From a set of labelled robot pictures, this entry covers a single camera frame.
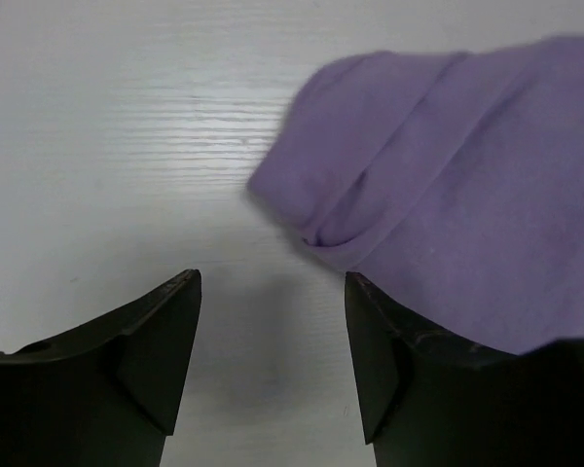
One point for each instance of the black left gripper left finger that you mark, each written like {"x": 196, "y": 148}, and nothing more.
{"x": 106, "y": 393}

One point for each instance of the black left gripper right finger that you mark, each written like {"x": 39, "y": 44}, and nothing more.
{"x": 429, "y": 397}

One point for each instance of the purple t shirt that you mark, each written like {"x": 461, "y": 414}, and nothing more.
{"x": 454, "y": 182}

